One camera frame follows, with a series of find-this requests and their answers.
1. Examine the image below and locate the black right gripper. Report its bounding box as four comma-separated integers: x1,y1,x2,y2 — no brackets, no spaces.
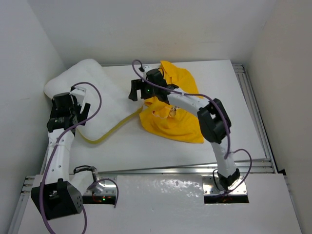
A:
130,78,158,100

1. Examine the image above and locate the white pillow with yellow edge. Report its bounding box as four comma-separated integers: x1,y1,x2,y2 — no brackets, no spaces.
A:
43,58,144,145

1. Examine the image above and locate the yellow pillowcase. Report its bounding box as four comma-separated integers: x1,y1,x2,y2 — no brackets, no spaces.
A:
139,60,204,144

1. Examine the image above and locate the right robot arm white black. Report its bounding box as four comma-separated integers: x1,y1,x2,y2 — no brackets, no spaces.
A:
129,65,240,190

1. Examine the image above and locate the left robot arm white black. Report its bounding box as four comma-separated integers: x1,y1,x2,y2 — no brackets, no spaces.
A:
31,87,95,220

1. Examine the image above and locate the white front cover panel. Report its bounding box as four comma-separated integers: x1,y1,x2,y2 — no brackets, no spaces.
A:
18,173,303,234

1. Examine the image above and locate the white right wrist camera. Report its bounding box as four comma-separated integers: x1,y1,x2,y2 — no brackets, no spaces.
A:
139,64,153,74

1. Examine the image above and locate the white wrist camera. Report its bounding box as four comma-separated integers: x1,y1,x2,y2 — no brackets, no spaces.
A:
70,86,86,102
139,64,153,74

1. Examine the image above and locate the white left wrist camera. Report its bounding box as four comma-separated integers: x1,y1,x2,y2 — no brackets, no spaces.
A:
70,86,86,102

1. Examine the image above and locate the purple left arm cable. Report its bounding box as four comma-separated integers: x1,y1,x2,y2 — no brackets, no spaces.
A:
39,82,120,234

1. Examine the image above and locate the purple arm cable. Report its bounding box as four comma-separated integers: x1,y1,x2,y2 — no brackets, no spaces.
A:
39,82,120,234
132,59,253,195

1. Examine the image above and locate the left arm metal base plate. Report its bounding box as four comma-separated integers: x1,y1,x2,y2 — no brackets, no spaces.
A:
82,177,118,205

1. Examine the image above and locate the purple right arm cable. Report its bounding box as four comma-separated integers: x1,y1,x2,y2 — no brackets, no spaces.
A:
132,59,253,195

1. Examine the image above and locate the black thin base cable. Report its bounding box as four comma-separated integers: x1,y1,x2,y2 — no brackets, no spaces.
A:
211,168,226,191

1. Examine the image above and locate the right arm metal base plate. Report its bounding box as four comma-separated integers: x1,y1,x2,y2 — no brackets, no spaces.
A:
202,174,249,204

